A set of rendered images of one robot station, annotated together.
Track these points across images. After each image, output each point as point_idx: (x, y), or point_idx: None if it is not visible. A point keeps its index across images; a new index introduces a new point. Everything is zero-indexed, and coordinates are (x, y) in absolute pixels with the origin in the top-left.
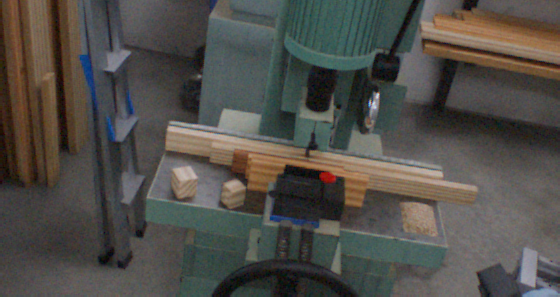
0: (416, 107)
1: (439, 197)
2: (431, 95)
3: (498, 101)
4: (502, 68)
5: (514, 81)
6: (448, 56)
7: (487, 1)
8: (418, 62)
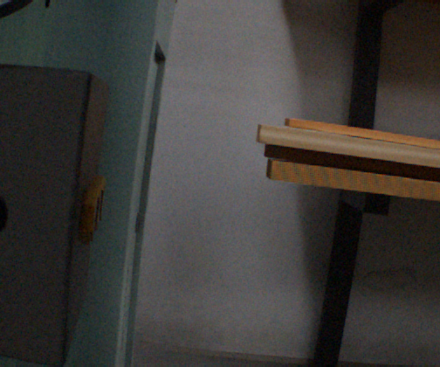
0: (280, 366)
1: None
2: (309, 342)
3: None
4: (438, 199)
5: None
6: (326, 181)
7: (391, 126)
8: (274, 273)
